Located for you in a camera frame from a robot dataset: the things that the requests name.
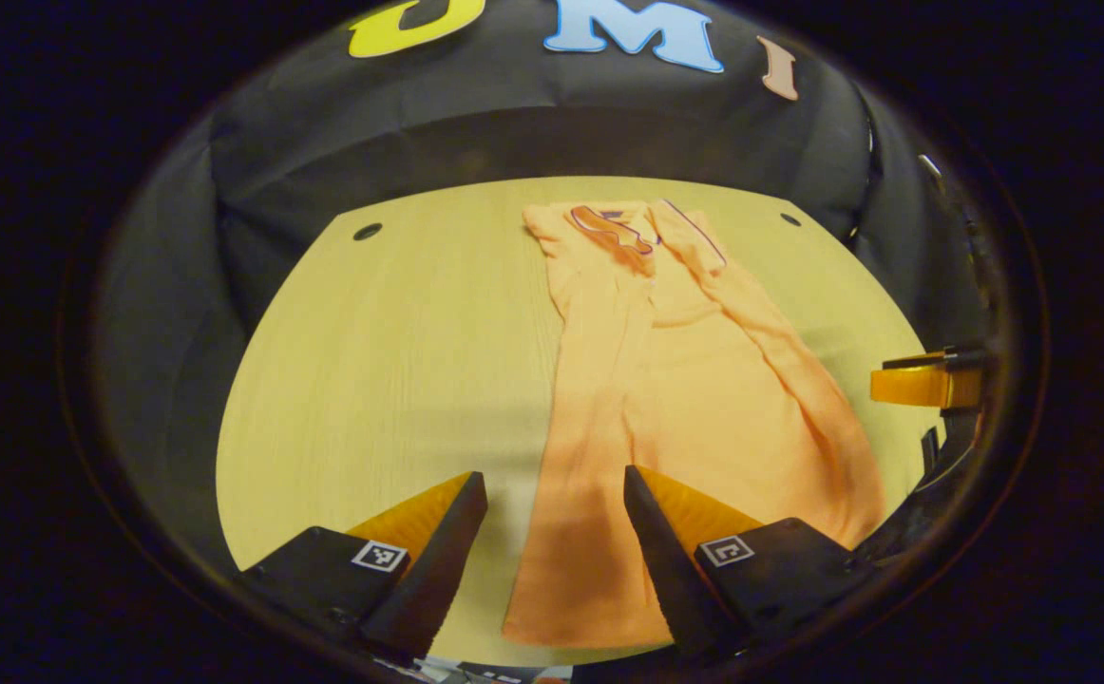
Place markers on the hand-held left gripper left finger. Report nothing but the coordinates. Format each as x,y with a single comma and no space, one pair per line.
438,570

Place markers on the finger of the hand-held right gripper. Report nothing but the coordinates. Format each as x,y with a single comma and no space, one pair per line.
923,385

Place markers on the orange T-shirt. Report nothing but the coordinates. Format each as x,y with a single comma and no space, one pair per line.
694,399

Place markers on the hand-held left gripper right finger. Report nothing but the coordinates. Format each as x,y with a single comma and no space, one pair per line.
671,570

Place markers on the black backdrop cloth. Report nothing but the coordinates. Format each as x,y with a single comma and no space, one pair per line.
514,123

